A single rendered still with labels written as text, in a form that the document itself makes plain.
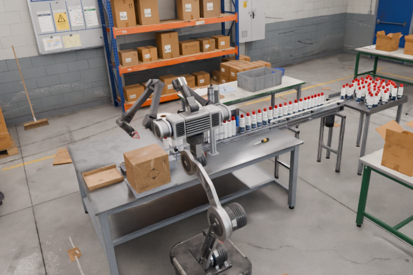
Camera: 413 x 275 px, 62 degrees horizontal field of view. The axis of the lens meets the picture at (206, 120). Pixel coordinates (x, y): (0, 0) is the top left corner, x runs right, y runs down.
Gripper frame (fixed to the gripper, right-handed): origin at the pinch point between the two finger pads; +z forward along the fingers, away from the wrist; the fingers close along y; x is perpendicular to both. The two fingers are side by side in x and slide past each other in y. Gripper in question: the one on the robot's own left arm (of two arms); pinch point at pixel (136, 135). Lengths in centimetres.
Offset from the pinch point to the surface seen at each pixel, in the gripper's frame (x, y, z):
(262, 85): -166, 114, 172
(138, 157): 11.6, -28.0, -1.8
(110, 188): 47.6, -12.5, 5.8
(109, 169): 40.1, 17.8, 10.7
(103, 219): 65, -36, 4
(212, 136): -43, -14, 55
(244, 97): -131, 106, 153
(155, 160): 5.1, -36.8, 6.5
